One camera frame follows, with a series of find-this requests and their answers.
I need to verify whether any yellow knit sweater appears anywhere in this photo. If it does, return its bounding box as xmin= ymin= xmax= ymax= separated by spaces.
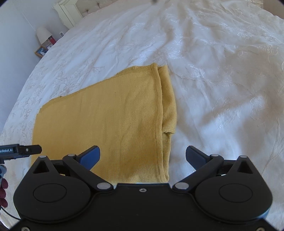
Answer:
xmin=32 ymin=63 xmax=178 ymax=185

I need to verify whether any cream tufted headboard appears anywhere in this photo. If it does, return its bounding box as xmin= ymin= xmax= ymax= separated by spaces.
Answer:
xmin=52 ymin=0 xmax=116 ymax=30

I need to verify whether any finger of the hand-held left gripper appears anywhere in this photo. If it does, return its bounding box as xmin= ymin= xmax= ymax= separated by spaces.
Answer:
xmin=20 ymin=145 xmax=42 ymax=156

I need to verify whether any bed with white embroidered bedspread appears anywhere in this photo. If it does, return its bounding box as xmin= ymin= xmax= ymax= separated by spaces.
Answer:
xmin=0 ymin=0 xmax=284 ymax=222

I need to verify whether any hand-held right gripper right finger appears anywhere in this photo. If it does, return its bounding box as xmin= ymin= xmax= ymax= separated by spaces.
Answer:
xmin=173 ymin=145 xmax=259 ymax=193

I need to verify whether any white table lamp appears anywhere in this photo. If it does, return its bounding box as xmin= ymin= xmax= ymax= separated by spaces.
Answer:
xmin=36 ymin=27 xmax=53 ymax=44

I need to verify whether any wooden picture frame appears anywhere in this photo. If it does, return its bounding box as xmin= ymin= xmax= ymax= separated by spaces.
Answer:
xmin=34 ymin=45 xmax=48 ymax=58

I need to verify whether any black cable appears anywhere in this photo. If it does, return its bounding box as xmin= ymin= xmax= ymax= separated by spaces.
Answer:
xmin=0 ymin=206 xmax=22 ymax=221

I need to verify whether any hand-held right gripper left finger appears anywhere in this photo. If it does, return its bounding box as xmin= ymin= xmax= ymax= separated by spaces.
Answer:
xmin=27 ymin=145 xmax=113 ymax=192

